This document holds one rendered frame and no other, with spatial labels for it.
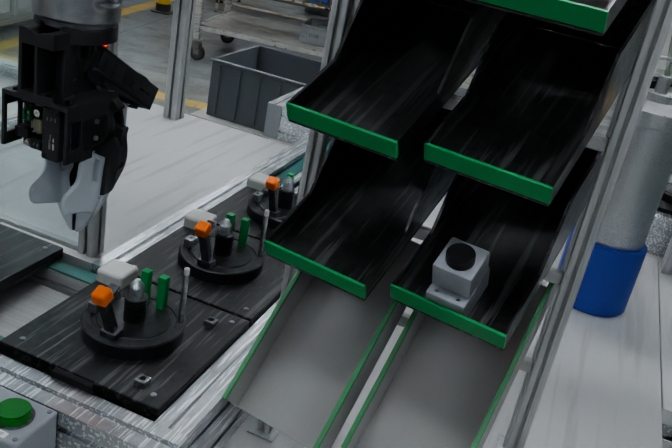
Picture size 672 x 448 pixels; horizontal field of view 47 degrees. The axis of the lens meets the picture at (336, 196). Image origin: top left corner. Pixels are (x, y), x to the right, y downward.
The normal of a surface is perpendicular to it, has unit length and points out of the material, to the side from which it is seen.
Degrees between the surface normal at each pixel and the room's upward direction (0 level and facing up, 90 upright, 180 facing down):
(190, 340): 0
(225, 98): 90
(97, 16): 90
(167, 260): 0
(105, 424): 0
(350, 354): 45
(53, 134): 90
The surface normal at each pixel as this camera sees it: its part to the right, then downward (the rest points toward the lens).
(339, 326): -0.24, -0.47
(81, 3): 0.36, 0.43
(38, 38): -0.36, 0.30
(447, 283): -0.54, 0.61
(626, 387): 0.18, -0.91
